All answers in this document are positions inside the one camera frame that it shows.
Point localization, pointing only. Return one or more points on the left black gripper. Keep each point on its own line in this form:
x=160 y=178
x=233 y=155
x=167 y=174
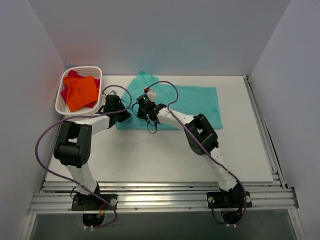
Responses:
x=123 y=116

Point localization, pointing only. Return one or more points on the magenta t shirt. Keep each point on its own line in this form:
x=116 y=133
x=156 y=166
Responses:
x=74 y=74

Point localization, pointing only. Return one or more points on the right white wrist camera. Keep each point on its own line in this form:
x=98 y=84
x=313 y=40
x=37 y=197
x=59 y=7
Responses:
x=151 y=94

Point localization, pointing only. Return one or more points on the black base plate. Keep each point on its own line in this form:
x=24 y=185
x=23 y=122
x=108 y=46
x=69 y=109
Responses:
x=82 y=202
x=225 y=200

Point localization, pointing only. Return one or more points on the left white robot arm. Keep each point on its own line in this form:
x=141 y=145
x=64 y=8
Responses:
x=73 y=144

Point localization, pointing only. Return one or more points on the front aluminium rail frame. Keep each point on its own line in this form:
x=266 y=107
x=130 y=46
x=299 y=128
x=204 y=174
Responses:
x=136 y=197

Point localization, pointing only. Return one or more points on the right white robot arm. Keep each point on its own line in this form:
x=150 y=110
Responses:
x=201 y=137

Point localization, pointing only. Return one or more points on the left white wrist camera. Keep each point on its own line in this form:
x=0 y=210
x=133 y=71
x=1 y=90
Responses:
x=112 y=93

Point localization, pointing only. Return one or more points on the orange t shirt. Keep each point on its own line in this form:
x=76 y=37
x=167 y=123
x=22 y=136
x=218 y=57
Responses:
x=81 y=91

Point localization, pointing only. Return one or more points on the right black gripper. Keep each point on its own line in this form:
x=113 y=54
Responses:
x=143 y=113

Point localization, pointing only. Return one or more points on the right side aluminium rail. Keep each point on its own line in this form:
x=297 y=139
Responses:
x=265 y=135

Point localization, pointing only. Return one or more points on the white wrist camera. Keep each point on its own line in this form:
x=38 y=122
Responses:
x=151 y=94
x=112 y=93

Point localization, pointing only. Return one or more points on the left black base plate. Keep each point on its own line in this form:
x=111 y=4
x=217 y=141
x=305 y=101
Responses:
x=82 y=202

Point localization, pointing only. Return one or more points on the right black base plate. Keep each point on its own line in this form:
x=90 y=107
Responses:
x=225 y=200

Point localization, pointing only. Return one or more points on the white plastic basket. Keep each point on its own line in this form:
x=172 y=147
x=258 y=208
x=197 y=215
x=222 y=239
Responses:
x=60 y=105

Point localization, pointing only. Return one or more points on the teal t shirt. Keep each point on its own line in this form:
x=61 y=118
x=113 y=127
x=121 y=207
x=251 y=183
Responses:
x=192 y=100

